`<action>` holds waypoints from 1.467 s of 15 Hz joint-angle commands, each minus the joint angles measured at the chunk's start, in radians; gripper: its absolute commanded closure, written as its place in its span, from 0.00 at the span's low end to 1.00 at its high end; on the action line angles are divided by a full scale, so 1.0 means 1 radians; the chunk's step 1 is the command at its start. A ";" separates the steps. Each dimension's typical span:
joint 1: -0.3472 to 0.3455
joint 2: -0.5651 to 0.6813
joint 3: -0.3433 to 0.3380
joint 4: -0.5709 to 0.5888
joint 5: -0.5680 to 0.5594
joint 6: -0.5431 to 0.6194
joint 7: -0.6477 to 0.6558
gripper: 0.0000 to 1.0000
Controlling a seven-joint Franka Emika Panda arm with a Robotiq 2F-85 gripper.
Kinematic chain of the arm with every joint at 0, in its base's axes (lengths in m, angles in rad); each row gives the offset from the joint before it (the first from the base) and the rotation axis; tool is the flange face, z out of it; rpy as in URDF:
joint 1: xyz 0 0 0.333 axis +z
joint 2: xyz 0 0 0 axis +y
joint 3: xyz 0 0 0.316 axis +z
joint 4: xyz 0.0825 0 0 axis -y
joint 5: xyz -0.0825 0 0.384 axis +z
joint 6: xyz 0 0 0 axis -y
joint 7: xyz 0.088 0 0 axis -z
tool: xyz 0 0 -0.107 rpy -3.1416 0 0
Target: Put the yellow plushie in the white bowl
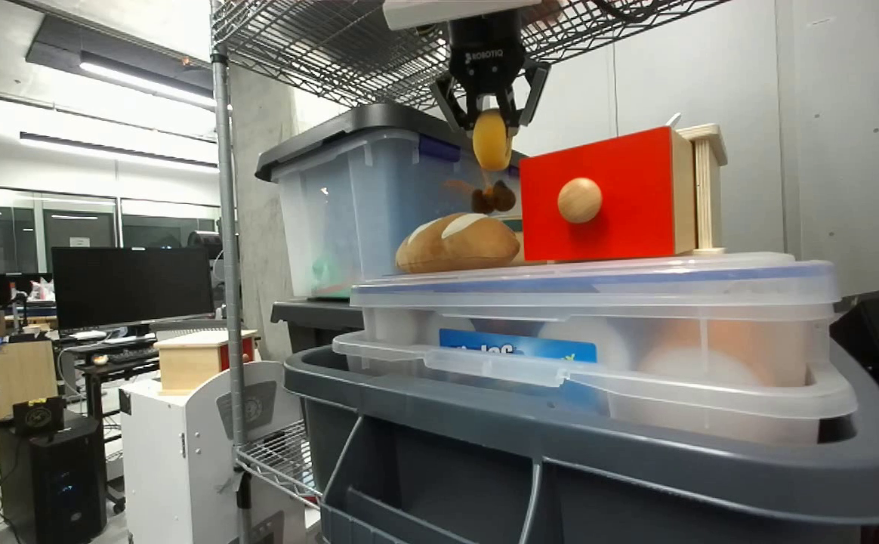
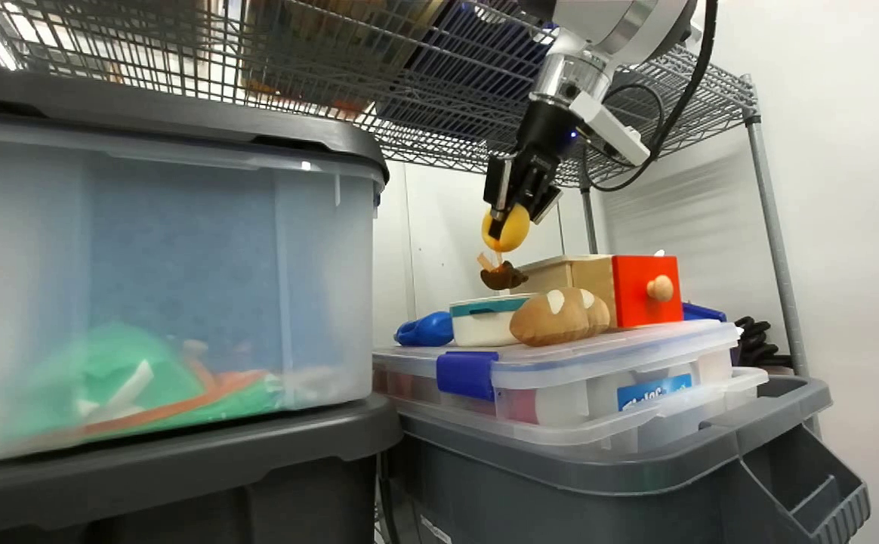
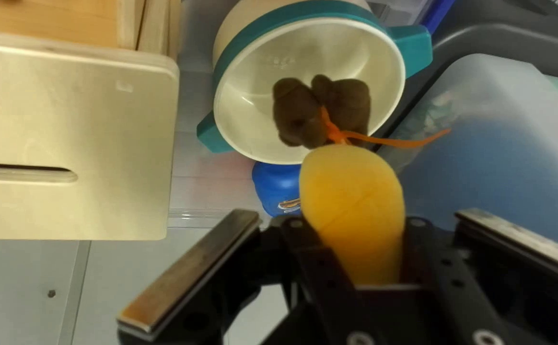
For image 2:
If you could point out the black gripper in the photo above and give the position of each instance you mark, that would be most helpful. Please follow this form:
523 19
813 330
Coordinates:
542 153

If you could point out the yellow plushie with brown end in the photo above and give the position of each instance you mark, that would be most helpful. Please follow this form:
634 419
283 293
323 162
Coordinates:
507 232

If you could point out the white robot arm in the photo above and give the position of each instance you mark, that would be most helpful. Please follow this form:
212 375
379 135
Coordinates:
621 25

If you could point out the bread loaf plushie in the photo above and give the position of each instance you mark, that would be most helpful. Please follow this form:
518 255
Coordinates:
548 322

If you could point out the white bowl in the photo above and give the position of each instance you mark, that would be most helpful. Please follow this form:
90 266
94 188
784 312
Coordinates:
485 326

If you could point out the dark blue bin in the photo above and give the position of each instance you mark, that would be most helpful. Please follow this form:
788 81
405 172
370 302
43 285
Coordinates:
458 69

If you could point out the wooden box with red front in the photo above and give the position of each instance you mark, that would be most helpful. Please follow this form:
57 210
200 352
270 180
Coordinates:
650 291

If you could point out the clear container with blue latches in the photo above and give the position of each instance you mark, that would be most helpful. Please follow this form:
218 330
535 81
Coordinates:
559 380

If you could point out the brown box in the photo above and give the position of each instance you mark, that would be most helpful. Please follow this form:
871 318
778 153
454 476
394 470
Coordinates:
336 39

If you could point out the flat clear plastic container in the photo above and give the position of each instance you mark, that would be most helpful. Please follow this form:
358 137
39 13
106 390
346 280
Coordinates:
681 419

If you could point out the grey storage tote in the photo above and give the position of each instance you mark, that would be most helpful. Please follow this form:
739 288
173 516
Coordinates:
577 493

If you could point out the large clear tote grey lid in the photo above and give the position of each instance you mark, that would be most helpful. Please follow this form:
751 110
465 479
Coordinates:
177 261

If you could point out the green cloth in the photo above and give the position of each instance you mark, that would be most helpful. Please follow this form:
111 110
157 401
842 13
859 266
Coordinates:
106 382

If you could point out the dark grey tote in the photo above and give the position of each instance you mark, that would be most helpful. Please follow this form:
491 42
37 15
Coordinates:
154 493

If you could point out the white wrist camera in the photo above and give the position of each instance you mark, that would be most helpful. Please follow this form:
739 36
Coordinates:
615 130

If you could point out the metal shelf post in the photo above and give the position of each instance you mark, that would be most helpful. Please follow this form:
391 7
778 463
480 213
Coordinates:
775 261

